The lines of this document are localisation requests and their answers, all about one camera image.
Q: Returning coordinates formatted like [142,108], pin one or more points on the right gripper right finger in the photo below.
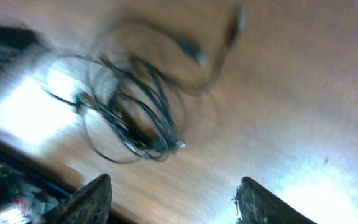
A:
[257,205]

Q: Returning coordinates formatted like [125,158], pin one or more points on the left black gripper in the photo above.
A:
[2,49]

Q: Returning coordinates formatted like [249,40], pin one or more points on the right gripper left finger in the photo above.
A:
[90,204]

